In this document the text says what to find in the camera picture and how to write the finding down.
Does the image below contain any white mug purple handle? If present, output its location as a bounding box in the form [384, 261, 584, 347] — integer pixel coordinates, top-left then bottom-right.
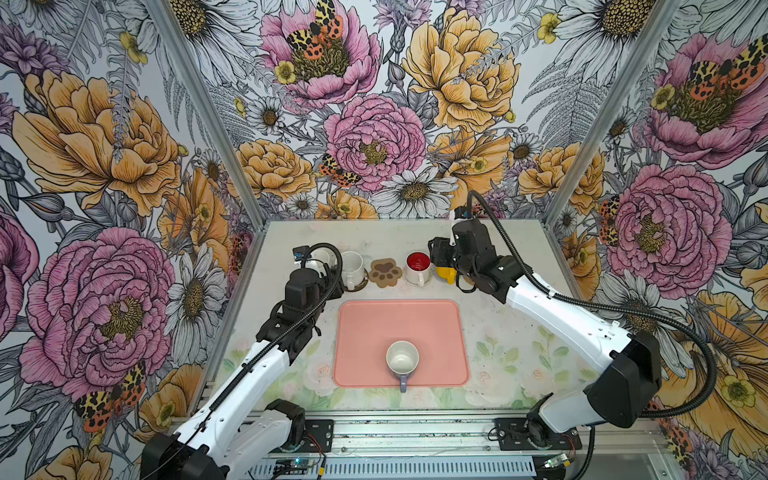
[385, 340, 420, 393]

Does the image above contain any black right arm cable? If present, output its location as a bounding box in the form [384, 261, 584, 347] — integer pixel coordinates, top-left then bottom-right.
[466, 190, 719, 480]

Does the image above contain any scratched round wooden coaster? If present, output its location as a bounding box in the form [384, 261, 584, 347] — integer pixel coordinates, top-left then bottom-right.
[344, 271, 369, 293]

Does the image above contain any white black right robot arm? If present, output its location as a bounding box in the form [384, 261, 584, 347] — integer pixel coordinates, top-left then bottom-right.
[428, 218, 661, 447]

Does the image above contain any small green circuit board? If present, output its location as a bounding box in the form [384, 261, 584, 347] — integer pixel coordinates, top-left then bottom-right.
[271, 458, 327, 480]

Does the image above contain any white mug red inside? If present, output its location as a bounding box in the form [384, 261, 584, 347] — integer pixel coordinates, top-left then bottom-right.
[404, 251, 432, 287]

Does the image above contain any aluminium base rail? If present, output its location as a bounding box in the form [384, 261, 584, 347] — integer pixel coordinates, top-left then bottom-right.
[149, 407, 673, 460]

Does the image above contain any white vented cable duct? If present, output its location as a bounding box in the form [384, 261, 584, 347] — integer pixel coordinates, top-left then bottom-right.
[241, 456, 537, 479]

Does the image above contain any cork paw print coaster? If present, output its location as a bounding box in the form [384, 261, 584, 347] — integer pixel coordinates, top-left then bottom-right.
[368, 258, 403, 288]

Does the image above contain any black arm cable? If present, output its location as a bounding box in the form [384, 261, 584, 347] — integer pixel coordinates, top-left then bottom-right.
[143, 242, 344, 480]
[466, 190, 719, 480]

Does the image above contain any pink rectangular tray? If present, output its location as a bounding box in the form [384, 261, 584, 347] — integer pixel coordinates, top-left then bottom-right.
[333, 299, 470, 388]

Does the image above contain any yellow mug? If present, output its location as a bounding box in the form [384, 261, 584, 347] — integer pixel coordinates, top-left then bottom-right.
[435, 267, 458, 285]

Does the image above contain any aluminium corner post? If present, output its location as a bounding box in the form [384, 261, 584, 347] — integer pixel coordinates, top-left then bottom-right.
[147, 1, 266, 234]
[543, 0, 680, 228]

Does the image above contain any aluminium corner post right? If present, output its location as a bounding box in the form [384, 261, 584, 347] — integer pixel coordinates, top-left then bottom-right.
[543, 0, 680, 228]

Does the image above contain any aluminium corner post left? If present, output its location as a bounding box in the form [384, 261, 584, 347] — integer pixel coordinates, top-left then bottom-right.
[147, 1, 266, 234]

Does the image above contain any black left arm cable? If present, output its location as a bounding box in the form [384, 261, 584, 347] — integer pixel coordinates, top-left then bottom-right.
[143, 242, 344, 480]

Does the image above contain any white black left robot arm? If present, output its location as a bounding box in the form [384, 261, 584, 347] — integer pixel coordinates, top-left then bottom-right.
[140, 242, 343, 479]

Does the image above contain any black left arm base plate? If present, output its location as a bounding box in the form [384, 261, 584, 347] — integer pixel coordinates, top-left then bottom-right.
[271, 419, 335, 454]

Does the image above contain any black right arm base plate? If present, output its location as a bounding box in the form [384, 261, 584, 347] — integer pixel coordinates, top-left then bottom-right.
[488, 417, 583, 451]

